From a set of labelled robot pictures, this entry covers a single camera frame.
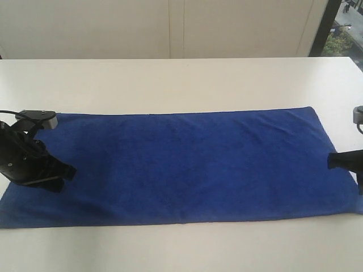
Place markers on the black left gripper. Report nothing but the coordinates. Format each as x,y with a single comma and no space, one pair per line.
27,163

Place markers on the blue towel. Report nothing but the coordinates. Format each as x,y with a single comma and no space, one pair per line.
186,168

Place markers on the black window frame post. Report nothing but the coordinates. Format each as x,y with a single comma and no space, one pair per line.
323,31

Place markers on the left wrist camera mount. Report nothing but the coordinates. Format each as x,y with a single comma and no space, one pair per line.
27,119

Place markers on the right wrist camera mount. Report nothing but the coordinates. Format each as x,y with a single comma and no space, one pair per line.
358,115

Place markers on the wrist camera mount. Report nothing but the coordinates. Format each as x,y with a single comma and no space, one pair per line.
358,115
27,119

